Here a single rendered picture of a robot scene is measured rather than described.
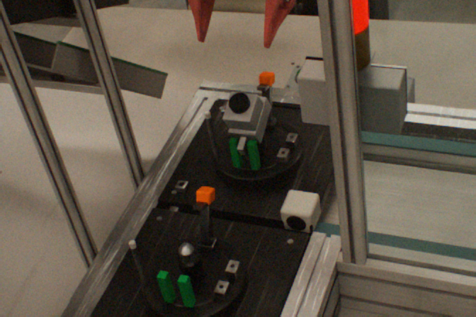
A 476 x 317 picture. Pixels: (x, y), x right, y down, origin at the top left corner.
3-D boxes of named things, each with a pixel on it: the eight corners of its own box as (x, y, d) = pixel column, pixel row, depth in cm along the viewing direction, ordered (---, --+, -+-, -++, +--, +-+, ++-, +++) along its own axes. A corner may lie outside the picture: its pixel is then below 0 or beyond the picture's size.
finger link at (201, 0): (224, 40, 110) (233, -30, 110) (176, 36, 113) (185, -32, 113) (242, 48, 116) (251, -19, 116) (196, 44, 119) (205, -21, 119)
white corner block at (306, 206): (292, 207, 121) (289, 187, 118) (321, 212, 119) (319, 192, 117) (282, 231, 118) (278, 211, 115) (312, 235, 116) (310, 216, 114)
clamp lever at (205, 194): (202, 236, 113) (201, 185, 110) (216, 238, 112) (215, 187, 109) (191, 248, 110) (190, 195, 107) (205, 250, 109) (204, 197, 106)
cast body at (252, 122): (245, 103, 125) (229, 80, 119) (272, 106, 123) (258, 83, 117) (230, 153, 122) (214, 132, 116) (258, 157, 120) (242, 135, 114)
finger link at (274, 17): (273, 44, 107) (283, -27, 107) (223, 40, 110) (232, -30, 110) (290, 52, 114) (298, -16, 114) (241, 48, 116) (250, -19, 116)
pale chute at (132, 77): (100, 83, 145) (107, 58, 145) (161, 99, 139) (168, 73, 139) (-16, 54, 120) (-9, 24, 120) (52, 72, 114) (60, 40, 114)
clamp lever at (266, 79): (263, 117, 130) (263, 70, 127) (275, 118, 129) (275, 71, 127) (255, 124, 127) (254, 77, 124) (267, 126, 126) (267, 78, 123)
